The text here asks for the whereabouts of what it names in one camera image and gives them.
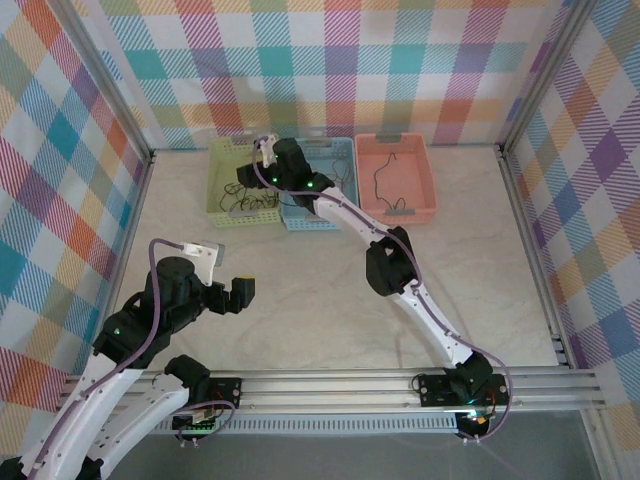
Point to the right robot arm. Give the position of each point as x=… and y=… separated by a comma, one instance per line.
x=390, y=265

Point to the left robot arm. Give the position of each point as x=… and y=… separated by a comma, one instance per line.
x=150, y=415

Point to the green plastic basket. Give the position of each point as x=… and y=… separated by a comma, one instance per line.
x=225, y=165

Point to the blue plastic basket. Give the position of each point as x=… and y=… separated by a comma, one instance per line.
x=345, y=200

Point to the plaid backdrop cloth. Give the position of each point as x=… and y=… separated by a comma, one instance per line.
x=40, y=150
x=320, y=60
x=600, y=200

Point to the pink plastic basket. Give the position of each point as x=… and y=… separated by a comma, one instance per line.
x=415, y=175

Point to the grey metal panel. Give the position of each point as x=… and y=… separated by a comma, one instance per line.
x=325, y=457

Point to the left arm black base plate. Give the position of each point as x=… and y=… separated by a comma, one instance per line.
x=227, y=392

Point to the aluminium side rail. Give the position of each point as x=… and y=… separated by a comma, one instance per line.
x=135, y=215
x=525, y=225

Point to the aluminium mounting rail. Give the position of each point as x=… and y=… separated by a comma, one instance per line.
x=325, y=392

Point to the aluminium frame post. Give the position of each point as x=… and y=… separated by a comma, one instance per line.
x=602, y=445
x=100, y=75
x=550, y=75

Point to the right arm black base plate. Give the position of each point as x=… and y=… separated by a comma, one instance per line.
x=435, y=390

